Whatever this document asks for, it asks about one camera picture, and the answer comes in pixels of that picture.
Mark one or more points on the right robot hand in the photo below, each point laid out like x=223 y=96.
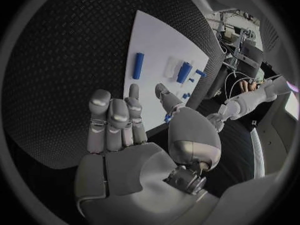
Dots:
x=126 y=172

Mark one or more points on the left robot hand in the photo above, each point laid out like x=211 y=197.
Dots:
x=218 y=119

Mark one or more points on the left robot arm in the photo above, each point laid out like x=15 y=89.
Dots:
x=255 y=95

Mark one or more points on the white task board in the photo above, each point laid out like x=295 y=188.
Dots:
x=159 y=45

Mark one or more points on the blue plug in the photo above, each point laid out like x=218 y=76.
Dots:
x=186 y=96

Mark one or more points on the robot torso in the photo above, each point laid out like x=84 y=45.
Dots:
x=239 y=153

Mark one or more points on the person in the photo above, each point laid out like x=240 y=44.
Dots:
x=248 y=86

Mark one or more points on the small blue peg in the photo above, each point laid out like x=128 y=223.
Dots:
x=191 y=80

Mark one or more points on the blue gear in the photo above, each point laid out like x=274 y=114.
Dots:
x=167 y=118

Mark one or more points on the cluttered workshop desk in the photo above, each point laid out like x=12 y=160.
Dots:
x=234 y=31

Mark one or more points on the long blue cylinder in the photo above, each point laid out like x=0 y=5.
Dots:
x=138 y=65

